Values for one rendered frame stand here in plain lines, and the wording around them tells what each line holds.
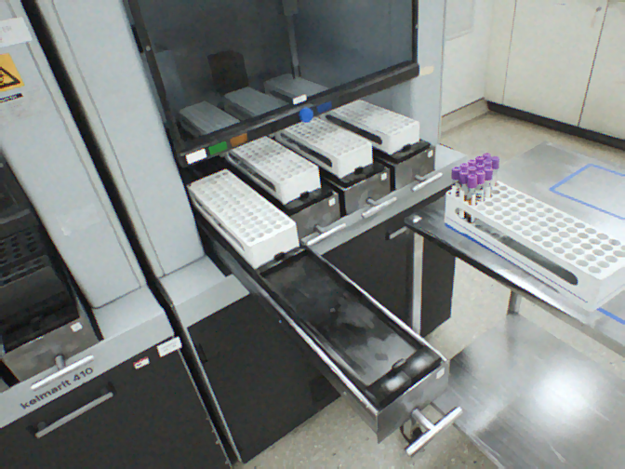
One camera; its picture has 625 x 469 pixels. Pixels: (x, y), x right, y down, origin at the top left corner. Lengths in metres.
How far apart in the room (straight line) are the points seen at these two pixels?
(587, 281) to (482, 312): 1.16
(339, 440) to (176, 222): 0.89
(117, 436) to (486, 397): 0.87
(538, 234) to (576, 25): 2.28
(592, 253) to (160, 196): 0.74
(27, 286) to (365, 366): 0.59
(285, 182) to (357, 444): 0.88
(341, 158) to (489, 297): 1.08
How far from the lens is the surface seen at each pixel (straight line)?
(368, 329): 0.73
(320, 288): 0.80
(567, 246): 0.80
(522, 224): 0.83
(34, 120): 0.84
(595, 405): 1.37
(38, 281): 0.94
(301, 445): 1.55
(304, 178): 1.00
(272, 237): 0.83
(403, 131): 1.16
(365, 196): 1.09
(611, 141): 3.12
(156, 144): 0.89
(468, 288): 1.97
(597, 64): 2.99
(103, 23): 0.84
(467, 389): 1.32
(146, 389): 1.07
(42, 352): 0.93
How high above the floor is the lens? 1.35
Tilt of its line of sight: 37 degrees down
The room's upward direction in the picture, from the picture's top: 8 degrees counter-clockwise
